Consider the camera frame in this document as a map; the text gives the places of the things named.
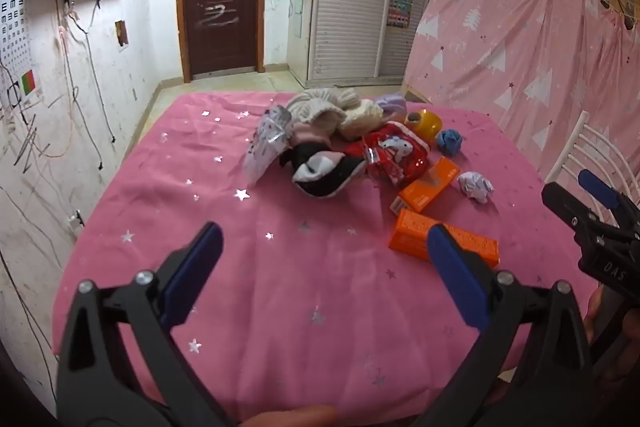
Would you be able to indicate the open wall junction box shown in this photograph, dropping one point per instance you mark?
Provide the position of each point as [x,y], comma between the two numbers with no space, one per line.
[122,33]

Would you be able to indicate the person's right hand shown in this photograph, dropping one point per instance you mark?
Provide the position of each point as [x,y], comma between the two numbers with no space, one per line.
[592,314]

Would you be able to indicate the white wall socket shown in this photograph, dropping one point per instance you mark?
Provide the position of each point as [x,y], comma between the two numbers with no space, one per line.
[76,221]

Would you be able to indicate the red unicorn print packet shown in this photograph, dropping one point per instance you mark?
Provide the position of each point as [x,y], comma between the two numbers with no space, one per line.
[395,157]

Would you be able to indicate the white lavender rolled sock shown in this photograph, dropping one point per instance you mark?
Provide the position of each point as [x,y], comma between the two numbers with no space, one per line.
[475,187]

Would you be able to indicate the small orange box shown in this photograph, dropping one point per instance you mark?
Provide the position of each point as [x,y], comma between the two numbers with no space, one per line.
[425,187]

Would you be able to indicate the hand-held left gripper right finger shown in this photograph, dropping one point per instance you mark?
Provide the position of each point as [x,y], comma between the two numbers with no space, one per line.
[457,277]

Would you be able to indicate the grey white knit sock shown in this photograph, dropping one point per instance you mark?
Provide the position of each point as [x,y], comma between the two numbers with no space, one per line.
[320,104]

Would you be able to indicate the person's left hand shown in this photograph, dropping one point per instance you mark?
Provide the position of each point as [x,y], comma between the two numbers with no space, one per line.
[290,418]

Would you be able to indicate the eye chart poster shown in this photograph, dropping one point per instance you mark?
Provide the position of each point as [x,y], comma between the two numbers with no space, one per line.
[12,22]

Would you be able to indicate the pink tree print curtain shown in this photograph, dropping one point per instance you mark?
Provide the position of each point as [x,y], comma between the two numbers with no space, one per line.
[525,57]

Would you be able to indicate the purple knit sock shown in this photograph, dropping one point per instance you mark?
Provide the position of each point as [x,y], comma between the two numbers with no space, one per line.
[391,104]

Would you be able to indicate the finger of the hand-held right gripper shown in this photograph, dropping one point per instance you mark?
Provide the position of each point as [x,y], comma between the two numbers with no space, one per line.
[567,207]
[600,188]

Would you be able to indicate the pink black sock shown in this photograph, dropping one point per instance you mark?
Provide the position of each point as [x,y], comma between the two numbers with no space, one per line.
[317,137]

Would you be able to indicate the black white sock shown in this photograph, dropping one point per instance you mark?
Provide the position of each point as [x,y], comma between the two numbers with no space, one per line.
[325,179]

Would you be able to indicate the yellow tape roll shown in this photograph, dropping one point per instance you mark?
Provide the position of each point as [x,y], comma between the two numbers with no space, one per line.
[427,124]

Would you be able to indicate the pink star print tablecloth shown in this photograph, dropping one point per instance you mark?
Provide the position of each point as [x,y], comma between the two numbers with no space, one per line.
[300,307]

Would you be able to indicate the blue rolled sock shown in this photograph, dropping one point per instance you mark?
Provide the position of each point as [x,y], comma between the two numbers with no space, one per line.
[448,142]

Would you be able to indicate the large orange box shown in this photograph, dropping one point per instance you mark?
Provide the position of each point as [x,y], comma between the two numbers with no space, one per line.
[412,234]

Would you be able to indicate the white metal chair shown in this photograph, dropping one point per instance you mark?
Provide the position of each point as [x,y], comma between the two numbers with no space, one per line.
[575,147]

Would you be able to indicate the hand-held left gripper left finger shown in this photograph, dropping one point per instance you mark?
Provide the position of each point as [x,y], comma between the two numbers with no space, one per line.
[195,272]

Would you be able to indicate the cream knit sock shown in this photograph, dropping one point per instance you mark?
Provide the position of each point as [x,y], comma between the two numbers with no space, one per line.
[360,119]

